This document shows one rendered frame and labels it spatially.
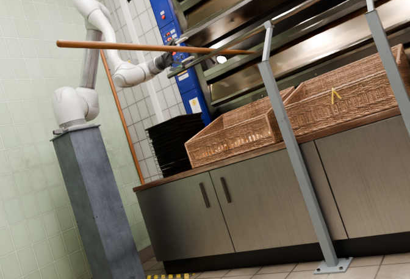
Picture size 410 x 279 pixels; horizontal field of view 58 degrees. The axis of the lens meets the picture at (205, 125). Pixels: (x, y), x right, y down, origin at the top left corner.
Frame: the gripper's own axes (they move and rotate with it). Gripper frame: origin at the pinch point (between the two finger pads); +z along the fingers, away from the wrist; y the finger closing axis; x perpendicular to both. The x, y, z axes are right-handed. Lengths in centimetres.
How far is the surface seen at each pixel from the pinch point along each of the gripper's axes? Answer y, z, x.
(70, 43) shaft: 2, 2, 73
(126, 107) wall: 0, -112, -52
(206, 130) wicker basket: 43, -25, -28
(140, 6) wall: -66, -66, -53
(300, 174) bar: 77, 41, 6
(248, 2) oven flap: -19, 24, -39
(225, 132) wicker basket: 48.6, 3.3, -4.9
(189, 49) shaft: 1.3, 1.6, 0.2
